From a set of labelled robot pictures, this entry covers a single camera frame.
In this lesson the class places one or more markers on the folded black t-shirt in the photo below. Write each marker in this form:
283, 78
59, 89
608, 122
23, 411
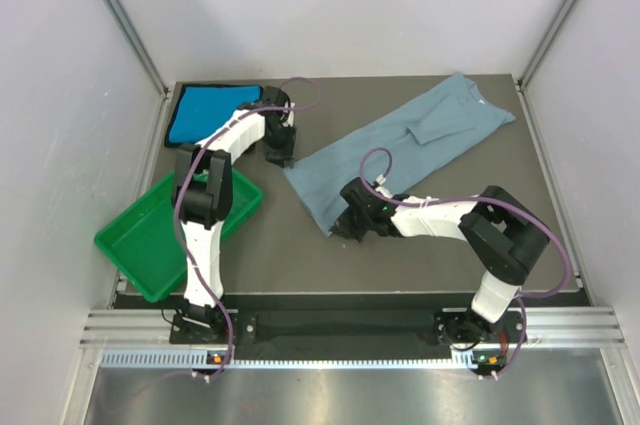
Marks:
172, 115

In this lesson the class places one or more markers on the aluminium corner post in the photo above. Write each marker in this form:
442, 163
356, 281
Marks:
549, 37
132, 37

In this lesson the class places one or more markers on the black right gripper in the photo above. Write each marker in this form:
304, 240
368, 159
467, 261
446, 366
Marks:
343, 227

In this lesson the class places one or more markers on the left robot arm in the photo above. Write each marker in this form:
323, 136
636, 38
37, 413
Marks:
211, 127

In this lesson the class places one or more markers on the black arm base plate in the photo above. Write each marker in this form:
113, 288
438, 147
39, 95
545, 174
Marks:
432, 327

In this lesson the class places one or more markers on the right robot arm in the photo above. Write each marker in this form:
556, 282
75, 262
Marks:
494, 224

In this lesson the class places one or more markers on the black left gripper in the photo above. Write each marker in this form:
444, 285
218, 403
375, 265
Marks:
284, 153

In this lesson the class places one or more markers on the right aluminium corner post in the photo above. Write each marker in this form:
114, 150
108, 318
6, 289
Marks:
549, 37

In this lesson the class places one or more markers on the green plastic tray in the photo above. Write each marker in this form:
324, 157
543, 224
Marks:
143, 245

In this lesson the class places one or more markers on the light blue t-shirt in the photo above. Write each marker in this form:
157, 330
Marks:
423, 135

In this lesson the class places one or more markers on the folded bright blue t-shirt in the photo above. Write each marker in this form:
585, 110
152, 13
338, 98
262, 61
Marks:
202, 112

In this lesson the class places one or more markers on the aluminium frame rail front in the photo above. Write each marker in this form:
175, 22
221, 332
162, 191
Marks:
555, 327

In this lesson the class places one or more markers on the left aluminium corner post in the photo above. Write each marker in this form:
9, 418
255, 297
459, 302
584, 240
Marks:
132, 37

